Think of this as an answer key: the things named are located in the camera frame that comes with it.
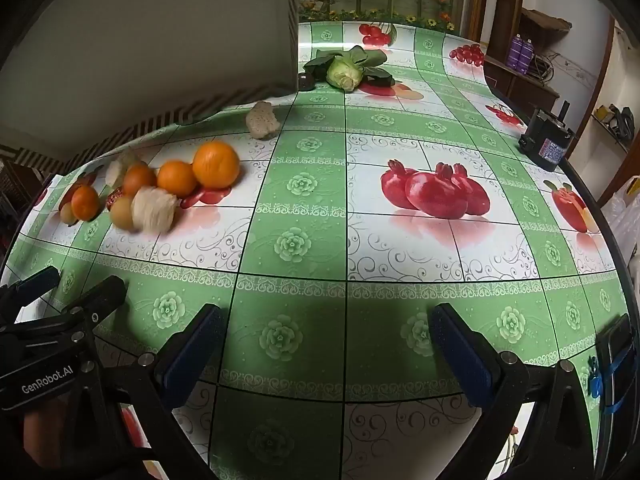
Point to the large orange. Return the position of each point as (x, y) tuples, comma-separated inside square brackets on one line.
[(216, 165)]

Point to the person's left hand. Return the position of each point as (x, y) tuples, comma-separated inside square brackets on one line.
[(47, 430)]

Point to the green bok choy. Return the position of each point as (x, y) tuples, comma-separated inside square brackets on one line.
[(345, 69)]

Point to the small orange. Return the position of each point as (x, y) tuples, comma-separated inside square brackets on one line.
[(139, 179), (84, 202), (176, 177)]

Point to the white tray striped rim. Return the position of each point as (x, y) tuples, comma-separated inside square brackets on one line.
[(150, 60)]

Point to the green printed tablecloth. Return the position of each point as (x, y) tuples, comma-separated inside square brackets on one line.
[(310, 260)]

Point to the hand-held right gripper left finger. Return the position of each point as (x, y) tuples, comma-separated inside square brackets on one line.
[(192, 360)]

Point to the white plastic bag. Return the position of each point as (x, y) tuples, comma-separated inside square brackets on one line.
[(625, 215)]

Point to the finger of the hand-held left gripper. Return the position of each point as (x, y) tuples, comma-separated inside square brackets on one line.
[(100, 297), (30, 287)]

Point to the red date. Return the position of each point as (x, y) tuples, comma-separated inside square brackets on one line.
[(114, 196)]

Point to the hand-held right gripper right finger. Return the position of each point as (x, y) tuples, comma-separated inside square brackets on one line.
[(465, 360)]

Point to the dark green vegetable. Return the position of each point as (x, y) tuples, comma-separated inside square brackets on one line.
[(380, 79)]

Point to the wooden shelf unit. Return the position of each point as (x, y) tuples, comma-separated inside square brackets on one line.
[(505, 10)]

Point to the black electric motor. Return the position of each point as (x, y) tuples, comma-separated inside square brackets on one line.
[(545, 140)]

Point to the purple spray can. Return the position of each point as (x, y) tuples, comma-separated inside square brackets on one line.
[(514, 52), (527, 56)]

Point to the tan round longan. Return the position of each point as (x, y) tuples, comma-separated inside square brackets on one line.
[(121, 214)]

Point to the small dark round fruit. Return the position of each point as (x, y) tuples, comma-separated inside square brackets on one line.
[(305, 81)]

